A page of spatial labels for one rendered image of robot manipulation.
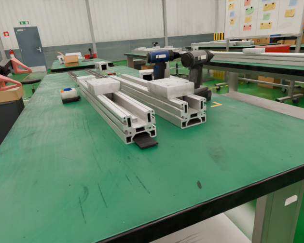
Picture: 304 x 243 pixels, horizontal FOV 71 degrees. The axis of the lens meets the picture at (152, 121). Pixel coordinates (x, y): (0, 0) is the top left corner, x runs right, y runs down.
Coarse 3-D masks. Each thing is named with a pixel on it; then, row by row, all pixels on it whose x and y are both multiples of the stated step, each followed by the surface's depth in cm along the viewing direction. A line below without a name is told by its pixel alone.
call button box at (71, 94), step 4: (72, 88) 117; (60, 92) 110; (64, 92) 110; (68, 92) 110; (72, 92) 111; (76, 92) 112; (64, 96) 110; (68, 96) 111; (72, 96) 112; (76, 96) 113; (80, 96) 117; (64, 100) 111; (68, 100) 112; (72, 100) 113; (76, 100) 113
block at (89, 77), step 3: (90, 75) 136; (78, 78) 128; (81, 78) 127; (84, 78) 127; (87, 78) 128; (90, 78) 129; (93, 78) 131; (78, 81) 129; (78, 84) 133; (81, 93) 129
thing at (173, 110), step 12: (120, 84) 117; (132, 84) 101; (144, 84) 106; (132, 96) 104; (144, 96) 90; (156, 96) 80; (192, 96) 72; (156, 108) 82; (168, 108) 73; (180, 108) 68; (192, 108) 73; (204, 108) 70; (168, 120) 75; (180, 120) 68; (192, 120) 74; (204, 120) 72
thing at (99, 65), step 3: (99, 63) 218; (102, 63) 219; (105, 63) 221; (99, 66) 219; (102, 66) 222; (105, 66) 224; (99, 69) 222; (102, 69) 224; (105, 69) 227; (108, 69) 224
